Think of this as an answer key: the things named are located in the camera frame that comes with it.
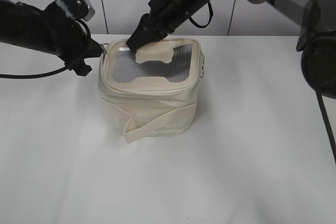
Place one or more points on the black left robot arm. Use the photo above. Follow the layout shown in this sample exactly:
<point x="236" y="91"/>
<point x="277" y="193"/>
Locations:
<point x="20" y="27"/>

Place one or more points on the cream fabric zipper bag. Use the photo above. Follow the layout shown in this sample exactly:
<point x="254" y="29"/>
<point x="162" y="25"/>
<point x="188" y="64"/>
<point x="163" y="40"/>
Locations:
<point x="152" y="92"/>

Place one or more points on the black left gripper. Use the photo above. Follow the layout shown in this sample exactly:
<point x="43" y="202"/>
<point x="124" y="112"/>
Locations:
<point x="65" y="38"/>

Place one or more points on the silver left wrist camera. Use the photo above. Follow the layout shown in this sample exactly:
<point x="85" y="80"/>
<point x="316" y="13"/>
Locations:
<point x="77" y="9"/>

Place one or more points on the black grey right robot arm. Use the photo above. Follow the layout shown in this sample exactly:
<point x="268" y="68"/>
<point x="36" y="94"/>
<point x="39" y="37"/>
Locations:
<point x="316" y="19"/>

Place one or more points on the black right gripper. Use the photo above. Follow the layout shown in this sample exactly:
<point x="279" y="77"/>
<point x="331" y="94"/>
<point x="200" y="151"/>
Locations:
<point x="164" y="18"/>

